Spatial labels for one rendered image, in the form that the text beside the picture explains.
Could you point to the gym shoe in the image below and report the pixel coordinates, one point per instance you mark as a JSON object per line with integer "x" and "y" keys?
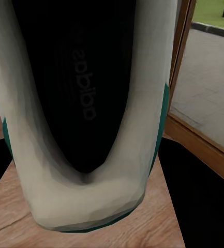
{"x": 84, "y": 93}

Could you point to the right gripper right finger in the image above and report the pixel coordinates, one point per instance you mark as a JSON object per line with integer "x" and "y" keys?
{"x": 197, "y": 194}

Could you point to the door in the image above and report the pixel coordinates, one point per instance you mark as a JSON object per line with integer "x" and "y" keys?
{"x": 195, "y": 114}

